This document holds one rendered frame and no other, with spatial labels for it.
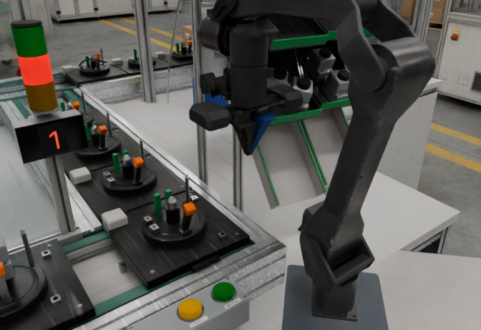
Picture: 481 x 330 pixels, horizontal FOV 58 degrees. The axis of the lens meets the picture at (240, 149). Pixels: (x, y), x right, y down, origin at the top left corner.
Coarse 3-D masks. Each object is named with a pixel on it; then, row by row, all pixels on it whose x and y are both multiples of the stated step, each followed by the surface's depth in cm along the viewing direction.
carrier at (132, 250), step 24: (168, 192) 95; (192, 192) 108; (120, 216) 95; (144, 216) 99; (168, 216) 92; (192, 216) 95; (216, 216) 99; (120, 240) 91; (144, 240) 91; (168, 240) 88; (192, 240) 90; (216, 240) 91; (240, 240) 91; (144, 264) 84; (168, 264) 84; (192, 264) 85
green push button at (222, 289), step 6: (222, 282) 80; (216, 288) 78; (222, 288) 78; (228, 288) 78; (234, 288) 78; (216, 294) 77; (222, 294) 77; (228, 294) 77; (234, 294) 78; (222, 300) 77
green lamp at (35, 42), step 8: (16, 32) 72; (24, 32) 72; (32, 32) 73; (40, 32) 74; (16, 40) 73; (24, 40) 73; (32, 40) 73; (40, 40) 74; (16, 48) 74; (24, 48) 73; (32, 48) 73; (40, 48) 74; (24, 56) 74; (32, 56) 74
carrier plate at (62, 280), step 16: (16, 256) 86; (32, 256) 86; (64, 256) 86; (48, 272) 82; (64, 272) 82; (48, 288) 78; (64, 288) 78; (80, 288) 78; (48, 304) 75; (64, 304) 75; (80, 304) 75; (16, 320) 72; (32, 320) 72; (48, 320) 72; (64, 320) 72; (80, 320) 74
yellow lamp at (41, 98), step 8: (32, 88) 76; (40, 88) 77; (48, 88) 77; (32, 96) 77; (40, 96) 77; (48, 96) 78; (56, 96) 80; (32, 104) 78; (40, 104) 78; (48, 104) 78; (56, 104) 80
